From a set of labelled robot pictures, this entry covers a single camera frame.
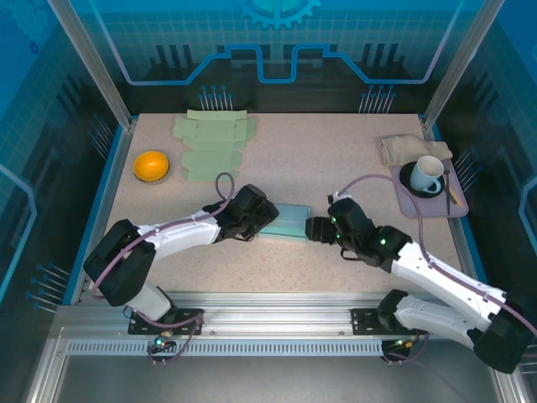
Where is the light blue paper box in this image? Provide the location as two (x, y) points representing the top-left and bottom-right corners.
(258, 202), (312, 243)

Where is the dark thin utensil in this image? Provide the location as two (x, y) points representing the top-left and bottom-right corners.
(443, 169), (453, 216)

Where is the light green paper box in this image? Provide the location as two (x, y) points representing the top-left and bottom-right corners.
(171, 108), (259, 184)

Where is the slotted grey cable duct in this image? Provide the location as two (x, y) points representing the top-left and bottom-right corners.
(66, 340), (385, 358)

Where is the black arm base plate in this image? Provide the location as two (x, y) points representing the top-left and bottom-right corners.
(128, 308), (206, 336)
(350, 307), (429, 336)

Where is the orange dome bowl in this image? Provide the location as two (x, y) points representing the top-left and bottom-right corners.
(133, 149), (171, 184)

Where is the beige folded cloth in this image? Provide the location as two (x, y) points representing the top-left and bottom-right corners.
(378, 133), (454, 167)

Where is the wooden stick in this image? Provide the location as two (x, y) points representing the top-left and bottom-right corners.
(447, 184), (467, 207)

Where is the aluminium frame post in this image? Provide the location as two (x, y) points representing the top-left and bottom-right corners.
(46, 0), (138, 129)
(421, 0), (507, 129)

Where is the aluminium mounting rail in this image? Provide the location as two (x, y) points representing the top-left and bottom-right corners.
(54, 291), (503, 337)

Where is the pale blue mug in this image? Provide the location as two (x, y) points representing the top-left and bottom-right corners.
(409, 154), (446, 195)

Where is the lilac plastic tray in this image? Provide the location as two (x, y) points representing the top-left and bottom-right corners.
(389, 157), (470, 218)

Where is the black saucer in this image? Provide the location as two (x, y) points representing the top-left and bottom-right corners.
(398, 161), (449, 198)

